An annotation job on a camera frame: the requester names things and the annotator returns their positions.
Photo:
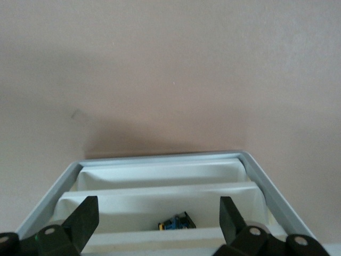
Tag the white plastic drawer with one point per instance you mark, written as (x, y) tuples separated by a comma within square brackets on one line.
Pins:
[(133, 210)]

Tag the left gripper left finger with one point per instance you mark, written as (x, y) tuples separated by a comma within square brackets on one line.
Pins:
[(66, 237)]

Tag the white drawer cabinet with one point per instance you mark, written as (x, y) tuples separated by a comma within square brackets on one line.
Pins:
[(160, 159)]

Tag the blue yellow electronic component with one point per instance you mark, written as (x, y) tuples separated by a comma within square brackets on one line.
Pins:
[(175, 222)]

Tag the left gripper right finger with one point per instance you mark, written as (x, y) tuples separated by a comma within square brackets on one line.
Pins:
[(247, 240)]

